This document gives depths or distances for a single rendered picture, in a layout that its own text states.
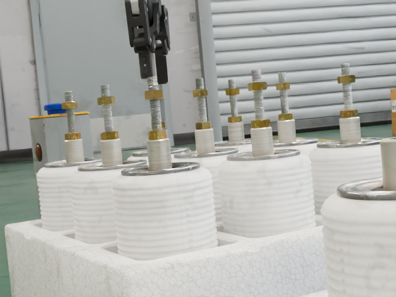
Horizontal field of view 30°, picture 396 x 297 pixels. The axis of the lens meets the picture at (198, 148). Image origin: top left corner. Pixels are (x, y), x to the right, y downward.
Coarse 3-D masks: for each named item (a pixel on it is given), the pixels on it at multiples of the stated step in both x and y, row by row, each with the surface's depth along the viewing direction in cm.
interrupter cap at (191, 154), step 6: (216, 150) 88; (222, 150) 87; (228, 150) 85; (234, 150) 84; (174, 156) 85; (180, 156) 83; (186, 156) 83; (192, 156) 82; (198, 156) 82; (204, 156) 82; (210, 156) 82
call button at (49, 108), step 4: (48, 104) 105; (52, 104) 105; (56, 104) 105; (60, 104) 105; (44, 108) 106; (48, 108) 105; (52, 108) 105; (56, 108) 105; (60, 108) 105; (48, 112) 106; (52, 112) 105; (56, 112) 105; (60, 112) 105; (64, 112) 106
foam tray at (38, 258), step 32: (32, 224) 92; (320, 224) 76; (32, 256) 83; (64, 256) 73; (96, 256) 67; (192, 256) 63; (224, 256) 64; (256, 256) 66; (288, 256) 68; (320, 256) 69; (32, 288) 85; (64, 288) 74; (96, 288) 66; (128, 288) 60; (160, 288) 61; (192, 288) 63; (224, 288) 64; (256, 288) 66; (288, 288) 68; (320, 288) 69
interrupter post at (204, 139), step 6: (198, 132) 85; (204, 132) 84; (210, 132) 85; (198, 138) 85; (204, 138) 84; (210, 138) 85; (198, 144) 85; (204, 144) 84; (210, 144) 85; (198, 150) 85; (204, 150) 85; (210, 150) 85
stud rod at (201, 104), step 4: (196, 80) 85; (200, 80) 85; (196, 84) 85; (200, 84) 85; (200, 88) 85; (200, 100) 85; (200, 104) 85; (204, 104) 85; (200, 108) 85; (204, 108) 85; (200, 112) 85; (204, 112) 85; (200, 116) 85; (204, 116) 85; (200, 120) 85; (204, 120) 85
